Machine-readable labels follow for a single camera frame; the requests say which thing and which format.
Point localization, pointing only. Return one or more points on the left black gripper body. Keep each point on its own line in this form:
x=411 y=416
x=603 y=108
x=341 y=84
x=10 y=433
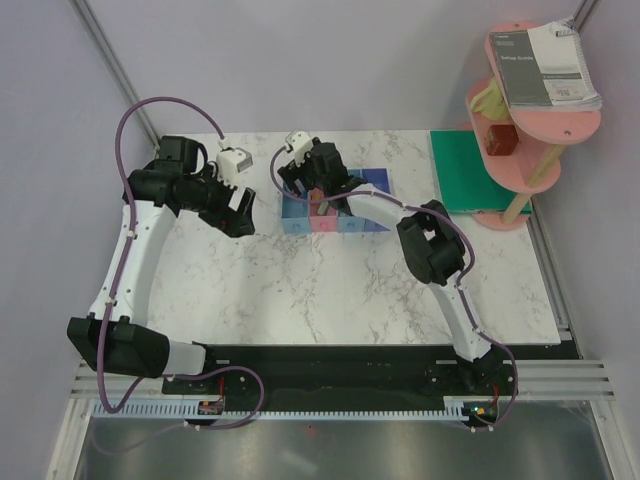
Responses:
x=210 y=198

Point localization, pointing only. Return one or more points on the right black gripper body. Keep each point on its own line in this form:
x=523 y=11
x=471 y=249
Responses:
x=305 y=173

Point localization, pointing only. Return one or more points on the light blue bin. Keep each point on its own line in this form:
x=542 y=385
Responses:
x=295 y=217

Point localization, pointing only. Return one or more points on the pink bin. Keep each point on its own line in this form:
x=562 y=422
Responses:
x=321 y=224

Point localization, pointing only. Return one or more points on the purple bin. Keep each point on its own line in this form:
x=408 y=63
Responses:
x=378 y=177

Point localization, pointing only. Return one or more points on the medium blue bin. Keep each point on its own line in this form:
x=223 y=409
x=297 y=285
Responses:
x=349 y=224

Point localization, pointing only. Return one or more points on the clear jar of clips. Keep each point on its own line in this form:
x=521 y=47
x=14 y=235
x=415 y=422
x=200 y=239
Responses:
x=300 y=190

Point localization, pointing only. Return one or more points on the green highlighter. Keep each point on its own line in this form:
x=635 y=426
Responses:
x=323 y=209

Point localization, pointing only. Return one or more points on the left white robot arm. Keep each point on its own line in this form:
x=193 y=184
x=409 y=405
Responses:
x=114 y=337

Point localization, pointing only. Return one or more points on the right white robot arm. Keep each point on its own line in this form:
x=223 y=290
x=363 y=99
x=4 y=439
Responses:
x=436 y=251

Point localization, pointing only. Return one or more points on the green cutting mat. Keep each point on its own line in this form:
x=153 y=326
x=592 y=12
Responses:
x=465 y=185

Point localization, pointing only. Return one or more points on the brown box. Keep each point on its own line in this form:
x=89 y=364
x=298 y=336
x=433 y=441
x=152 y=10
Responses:
x=501 y=140

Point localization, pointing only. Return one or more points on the pink tiered shelf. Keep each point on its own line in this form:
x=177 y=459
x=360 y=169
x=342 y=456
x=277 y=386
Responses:
x=534 y=165

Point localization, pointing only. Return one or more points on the setup guide booklet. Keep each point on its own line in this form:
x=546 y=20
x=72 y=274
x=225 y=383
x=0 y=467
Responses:
x=520 y=74

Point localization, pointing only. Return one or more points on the spiral notebook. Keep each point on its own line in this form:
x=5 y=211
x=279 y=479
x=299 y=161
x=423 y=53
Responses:
x=563 y=71

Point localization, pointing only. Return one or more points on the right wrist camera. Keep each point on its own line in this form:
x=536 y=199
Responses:
x=297 y=144

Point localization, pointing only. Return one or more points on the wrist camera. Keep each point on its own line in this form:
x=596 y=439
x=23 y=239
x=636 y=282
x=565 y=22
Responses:
x=231 y=162
x=297 y=144

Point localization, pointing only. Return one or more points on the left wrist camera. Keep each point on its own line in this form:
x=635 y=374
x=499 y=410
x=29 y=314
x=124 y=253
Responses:
x=231 y=162

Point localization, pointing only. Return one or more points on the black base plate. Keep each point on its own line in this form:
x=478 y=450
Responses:
x=334 y=376

